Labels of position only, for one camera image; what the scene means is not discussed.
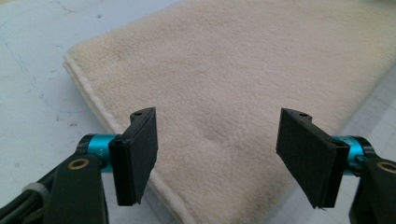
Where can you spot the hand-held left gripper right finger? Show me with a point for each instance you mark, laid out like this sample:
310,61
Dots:
308,158

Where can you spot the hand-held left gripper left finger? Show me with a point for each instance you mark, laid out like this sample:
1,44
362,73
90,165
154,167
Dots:
137,155

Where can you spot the cream terry towel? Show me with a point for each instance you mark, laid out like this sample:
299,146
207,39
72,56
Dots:
233,77

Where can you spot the white felt mat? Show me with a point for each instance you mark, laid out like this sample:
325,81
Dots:
31,77

